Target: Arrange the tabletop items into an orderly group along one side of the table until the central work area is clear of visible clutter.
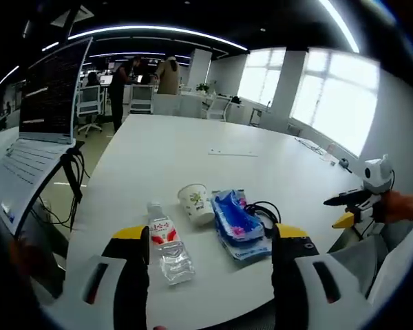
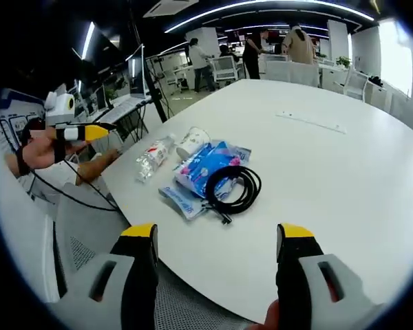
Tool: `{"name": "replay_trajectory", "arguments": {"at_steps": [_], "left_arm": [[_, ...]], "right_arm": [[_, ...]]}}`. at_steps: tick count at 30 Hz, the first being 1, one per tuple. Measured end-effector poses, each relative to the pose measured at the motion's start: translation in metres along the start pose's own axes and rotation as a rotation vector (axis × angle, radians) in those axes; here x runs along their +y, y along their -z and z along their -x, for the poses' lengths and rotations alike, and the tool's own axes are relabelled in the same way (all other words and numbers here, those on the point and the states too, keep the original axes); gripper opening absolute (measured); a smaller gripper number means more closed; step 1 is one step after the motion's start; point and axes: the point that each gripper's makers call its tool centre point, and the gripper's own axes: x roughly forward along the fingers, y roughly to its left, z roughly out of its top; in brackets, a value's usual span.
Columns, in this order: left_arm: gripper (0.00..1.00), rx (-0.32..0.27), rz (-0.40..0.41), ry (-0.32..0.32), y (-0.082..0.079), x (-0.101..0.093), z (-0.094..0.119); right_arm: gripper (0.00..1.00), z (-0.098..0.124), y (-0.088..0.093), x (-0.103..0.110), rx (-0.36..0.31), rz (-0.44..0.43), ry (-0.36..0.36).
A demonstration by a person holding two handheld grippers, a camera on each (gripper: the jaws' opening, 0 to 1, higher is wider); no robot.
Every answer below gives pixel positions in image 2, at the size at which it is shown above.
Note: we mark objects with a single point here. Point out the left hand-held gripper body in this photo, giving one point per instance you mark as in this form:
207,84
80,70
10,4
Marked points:
60,106

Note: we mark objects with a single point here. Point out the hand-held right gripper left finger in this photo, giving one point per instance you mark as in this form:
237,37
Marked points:
130,292

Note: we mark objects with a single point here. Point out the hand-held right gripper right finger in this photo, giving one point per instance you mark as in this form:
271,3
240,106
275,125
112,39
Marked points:
296,275

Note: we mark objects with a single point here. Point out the clear plastic water bottle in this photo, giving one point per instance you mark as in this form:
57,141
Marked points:
153,158

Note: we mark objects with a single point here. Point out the white paper cup leaf print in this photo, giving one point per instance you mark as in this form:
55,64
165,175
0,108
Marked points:
191,142

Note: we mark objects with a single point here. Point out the white blue wipes packet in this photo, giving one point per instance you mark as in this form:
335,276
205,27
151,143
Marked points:
189,206

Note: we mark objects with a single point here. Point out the blue tissue pack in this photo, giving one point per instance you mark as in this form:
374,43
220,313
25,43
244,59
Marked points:
199,168

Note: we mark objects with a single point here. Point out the white tabletop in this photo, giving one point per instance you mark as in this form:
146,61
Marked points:
330,189

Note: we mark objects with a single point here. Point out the person's left hand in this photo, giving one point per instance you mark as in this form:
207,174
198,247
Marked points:
72,146

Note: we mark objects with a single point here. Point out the person's right hand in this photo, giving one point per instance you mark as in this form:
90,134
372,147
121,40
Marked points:
273,318

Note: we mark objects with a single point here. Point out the white side desk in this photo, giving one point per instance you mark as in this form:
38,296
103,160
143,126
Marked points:
124,104

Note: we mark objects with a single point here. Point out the computer monitor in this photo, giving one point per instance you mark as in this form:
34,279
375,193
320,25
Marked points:
136,75

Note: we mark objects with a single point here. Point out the grey mesh office chair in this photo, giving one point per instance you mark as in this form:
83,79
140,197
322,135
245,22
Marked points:
86,227

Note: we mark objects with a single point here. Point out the white mesh office chair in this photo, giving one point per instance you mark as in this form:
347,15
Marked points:
225,68
354,84

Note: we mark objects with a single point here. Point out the black bag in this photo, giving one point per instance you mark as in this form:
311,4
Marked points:
376,80

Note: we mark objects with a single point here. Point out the potted green plant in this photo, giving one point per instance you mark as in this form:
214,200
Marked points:
343,62

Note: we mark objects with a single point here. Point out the wall poster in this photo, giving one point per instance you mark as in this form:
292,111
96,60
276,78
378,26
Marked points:
13,117

